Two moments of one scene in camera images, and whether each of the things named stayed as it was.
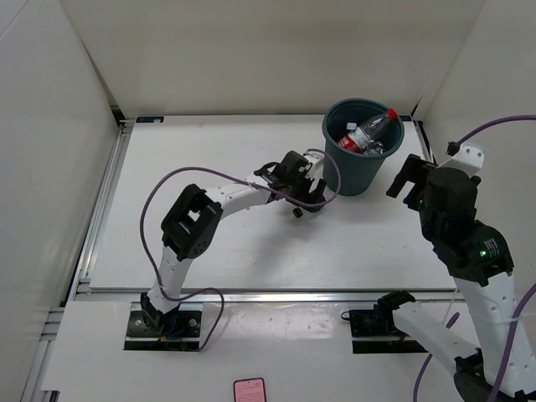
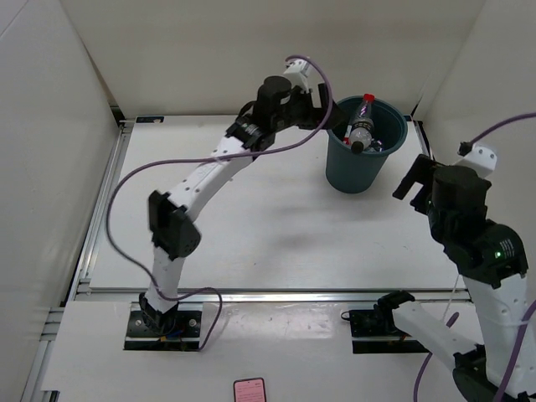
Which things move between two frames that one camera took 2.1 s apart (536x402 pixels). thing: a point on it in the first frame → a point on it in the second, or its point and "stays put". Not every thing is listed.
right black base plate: x=381 y=323 stays put
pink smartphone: x=250 y=389 stays put
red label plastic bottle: x=360 y=136 → x=364 y=112
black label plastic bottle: x=297 y=213 → x=361 y=134
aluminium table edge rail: x=266 y=296 stays put
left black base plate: x=183 y=332 stays put
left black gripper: x=303 y=198 → x=316 y=117
